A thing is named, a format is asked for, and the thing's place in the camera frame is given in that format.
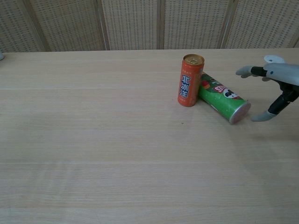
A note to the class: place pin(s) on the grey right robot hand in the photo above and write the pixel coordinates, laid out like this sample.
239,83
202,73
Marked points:
283,73

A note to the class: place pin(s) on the green chips canister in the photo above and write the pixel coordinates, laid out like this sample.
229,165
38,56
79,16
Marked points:
217,98

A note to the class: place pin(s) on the white round table cap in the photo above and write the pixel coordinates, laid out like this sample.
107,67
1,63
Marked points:
274,58

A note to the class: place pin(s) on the woven bamboo screen panel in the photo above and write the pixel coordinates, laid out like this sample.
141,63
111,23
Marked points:
194,23
264,23
70,23
11,25
130,23

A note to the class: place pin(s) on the orange soda can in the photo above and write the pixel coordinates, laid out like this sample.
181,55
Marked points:
189,81

